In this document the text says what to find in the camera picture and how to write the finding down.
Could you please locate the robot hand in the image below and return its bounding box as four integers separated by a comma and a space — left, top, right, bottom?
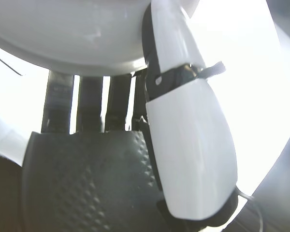
21, 0, 239, 232

